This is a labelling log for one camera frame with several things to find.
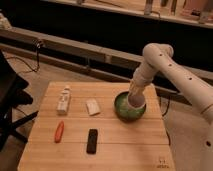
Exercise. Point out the black rectangular remote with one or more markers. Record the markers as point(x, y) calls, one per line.
point(92, 141)

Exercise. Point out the orange carrot toy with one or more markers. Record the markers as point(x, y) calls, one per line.
point(59, 132)

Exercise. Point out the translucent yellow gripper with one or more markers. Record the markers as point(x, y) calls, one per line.
point(136, 87)

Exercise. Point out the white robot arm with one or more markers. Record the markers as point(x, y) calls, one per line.
point(158, 57)

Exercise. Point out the white rectangular block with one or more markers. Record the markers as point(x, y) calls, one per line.
point(92, 107)

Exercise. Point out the green ceramic bowl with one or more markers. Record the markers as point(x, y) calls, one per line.
point(123, 111)

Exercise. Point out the white tube bottle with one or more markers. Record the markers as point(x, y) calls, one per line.
point(64, 99)

